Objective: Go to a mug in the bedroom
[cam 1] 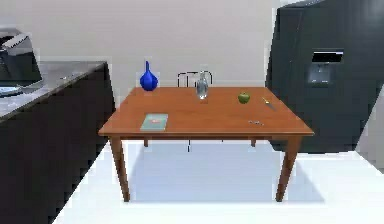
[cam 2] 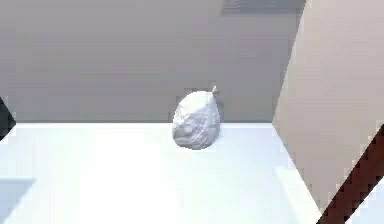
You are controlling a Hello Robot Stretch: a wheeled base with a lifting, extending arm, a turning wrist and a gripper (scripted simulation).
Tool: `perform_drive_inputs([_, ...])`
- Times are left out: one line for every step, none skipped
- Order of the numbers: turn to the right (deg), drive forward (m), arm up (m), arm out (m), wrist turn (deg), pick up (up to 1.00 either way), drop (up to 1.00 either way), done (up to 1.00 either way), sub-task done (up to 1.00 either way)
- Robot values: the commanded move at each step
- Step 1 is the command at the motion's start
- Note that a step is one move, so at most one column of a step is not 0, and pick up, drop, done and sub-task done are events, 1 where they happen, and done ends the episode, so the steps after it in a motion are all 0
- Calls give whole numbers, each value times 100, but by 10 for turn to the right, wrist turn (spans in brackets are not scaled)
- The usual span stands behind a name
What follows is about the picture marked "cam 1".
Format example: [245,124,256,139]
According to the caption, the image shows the yellow handled knife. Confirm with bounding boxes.
[261,96,278,111]

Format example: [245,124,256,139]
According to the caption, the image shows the pale blue plate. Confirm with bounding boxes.
[0,86,23,98]

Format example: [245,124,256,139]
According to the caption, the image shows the teal book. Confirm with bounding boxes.
[139,113,169,132]

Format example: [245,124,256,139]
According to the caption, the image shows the blue vase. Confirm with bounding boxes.
[139,60,159,92]

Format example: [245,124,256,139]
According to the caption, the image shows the black kitchen counter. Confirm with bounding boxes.
[0,60,117,224]

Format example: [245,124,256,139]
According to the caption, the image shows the brown wooden table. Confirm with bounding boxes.
[98,86,315,203]

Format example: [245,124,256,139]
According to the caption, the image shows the green apple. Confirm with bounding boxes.
[237,92,251,105]

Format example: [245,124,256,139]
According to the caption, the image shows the black fridge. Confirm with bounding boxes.
[265,0,384,155]

